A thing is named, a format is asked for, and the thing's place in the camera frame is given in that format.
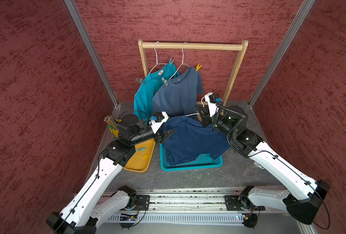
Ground grey clothespin on teal shoulder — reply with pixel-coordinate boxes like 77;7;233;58
136;78;146;84

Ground right corner aluminium profile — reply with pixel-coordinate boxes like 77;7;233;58
248;0;316;109

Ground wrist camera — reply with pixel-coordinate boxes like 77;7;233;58
148;112;169;134
204;92;222;117

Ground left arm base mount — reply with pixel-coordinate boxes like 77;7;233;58
119;195;151;212

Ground coloured pencils bunch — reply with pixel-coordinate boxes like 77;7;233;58
104;116;118;130

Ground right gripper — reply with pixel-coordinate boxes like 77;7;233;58
194;103;236;137

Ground teal plastic basket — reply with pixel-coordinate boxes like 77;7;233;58
159;144;223;172

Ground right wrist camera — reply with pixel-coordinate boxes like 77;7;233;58
204;92;222;117

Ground wooden clothes rack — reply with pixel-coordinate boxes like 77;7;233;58
138;40;248;118

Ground corner aluminium profile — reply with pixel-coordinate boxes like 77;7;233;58
248;0;316;109
64;0;119;107

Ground yellow pencil cup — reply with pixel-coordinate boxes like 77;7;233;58
109;126;119;137

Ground white wire hanger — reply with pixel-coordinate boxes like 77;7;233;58
169;42;190;80
148;41;165;75
186;96;205;117

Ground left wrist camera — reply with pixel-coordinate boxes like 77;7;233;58
148;112;169;134

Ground grey-blue t-shirt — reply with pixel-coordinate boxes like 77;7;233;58
152;67;204;117

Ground yellow clothespin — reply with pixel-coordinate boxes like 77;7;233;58
195;64;202;72
142;151;152;159

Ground navy blue t-shirt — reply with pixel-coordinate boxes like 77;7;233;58
161;116;230;166

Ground yellow tray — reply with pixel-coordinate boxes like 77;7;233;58
124;139;155;173

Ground aluminium rail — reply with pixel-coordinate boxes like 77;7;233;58
97;191;287;226

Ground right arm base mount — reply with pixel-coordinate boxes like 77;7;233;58
224;195;265;213

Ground teal t-shirt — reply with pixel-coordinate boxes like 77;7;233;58
134;62;177;121

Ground left corner aluminium profile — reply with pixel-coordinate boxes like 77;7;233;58
64;0;119;107

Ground grey clothespin on grey-blue shirt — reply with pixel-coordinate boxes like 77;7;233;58
162;78;168;86

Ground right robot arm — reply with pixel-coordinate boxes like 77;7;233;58
195;102;330;225

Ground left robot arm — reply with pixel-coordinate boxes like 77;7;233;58
46;112;175;234

